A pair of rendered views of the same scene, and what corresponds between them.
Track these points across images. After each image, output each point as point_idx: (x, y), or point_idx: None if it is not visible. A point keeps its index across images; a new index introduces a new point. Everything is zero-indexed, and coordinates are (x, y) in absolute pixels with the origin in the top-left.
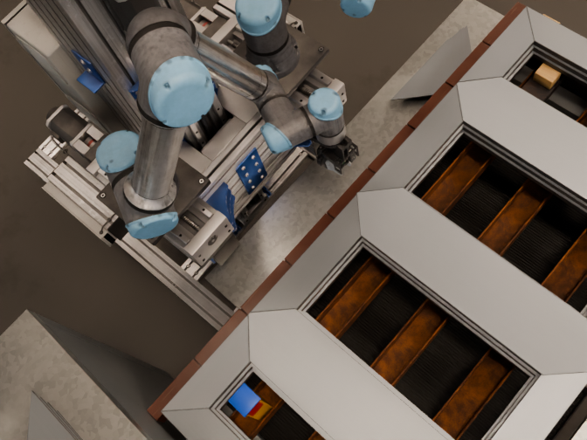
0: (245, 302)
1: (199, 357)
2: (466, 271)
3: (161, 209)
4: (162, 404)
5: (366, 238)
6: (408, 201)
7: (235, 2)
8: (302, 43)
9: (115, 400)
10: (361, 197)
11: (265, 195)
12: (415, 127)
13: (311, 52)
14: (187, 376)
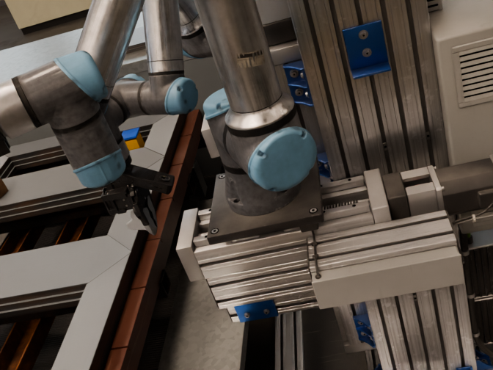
0: (180, 167)
1: (188, 136)
2: (0, 277)
3: None
4: (191, 115)
5: (100, 236)
6: (76, 278)
7: (425, 233)
8: (243, 221)
9: (183, 60)
10: (125, 251)
11: (344, 344)
12: (114, 350)
13: (223, 222)
14: (187, 128)
